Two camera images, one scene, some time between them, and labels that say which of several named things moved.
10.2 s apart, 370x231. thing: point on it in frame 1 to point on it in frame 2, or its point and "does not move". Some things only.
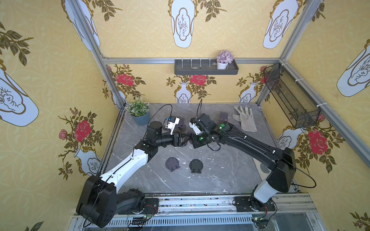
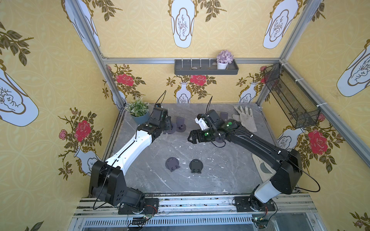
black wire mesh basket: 300,109 does not move
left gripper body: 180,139 to 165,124
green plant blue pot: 139,111 does not move
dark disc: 196,165 does not move
